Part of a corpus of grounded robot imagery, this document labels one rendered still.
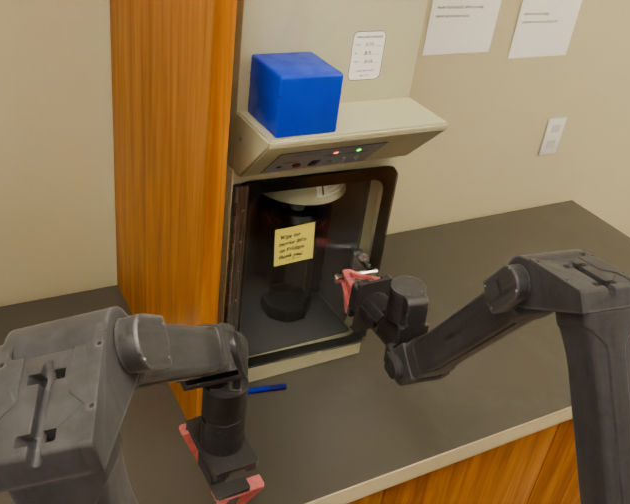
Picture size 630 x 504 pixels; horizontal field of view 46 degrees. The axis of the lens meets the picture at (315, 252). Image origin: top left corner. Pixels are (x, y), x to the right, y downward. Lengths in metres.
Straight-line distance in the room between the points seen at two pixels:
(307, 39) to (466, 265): 0.97
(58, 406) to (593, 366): 0.50
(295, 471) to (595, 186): 1.59
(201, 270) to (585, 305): 0.61
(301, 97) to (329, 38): 0.15
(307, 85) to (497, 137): 1.16
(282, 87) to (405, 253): 0.99
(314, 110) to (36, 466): 0.71
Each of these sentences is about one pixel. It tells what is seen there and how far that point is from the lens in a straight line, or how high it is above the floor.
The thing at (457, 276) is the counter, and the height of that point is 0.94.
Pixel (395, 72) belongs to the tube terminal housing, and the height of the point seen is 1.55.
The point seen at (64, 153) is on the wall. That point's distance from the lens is 1.57.
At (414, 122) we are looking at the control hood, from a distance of 1.19.
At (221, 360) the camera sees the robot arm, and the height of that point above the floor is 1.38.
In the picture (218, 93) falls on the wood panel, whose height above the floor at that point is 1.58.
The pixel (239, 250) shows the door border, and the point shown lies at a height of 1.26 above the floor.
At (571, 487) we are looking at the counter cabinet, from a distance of 1.98.
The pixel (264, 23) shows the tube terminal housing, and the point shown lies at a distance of 1.11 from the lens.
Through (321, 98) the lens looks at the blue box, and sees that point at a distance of 1.06.
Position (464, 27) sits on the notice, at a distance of 1.91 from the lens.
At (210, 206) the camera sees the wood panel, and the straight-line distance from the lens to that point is 1.08.
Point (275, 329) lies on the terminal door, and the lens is 1.39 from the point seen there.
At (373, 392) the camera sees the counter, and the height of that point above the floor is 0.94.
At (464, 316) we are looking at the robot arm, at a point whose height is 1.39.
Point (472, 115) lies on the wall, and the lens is 2.04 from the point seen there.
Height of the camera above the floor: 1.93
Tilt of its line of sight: 32 degrees down
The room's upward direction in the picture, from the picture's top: 8 degrees clockwise
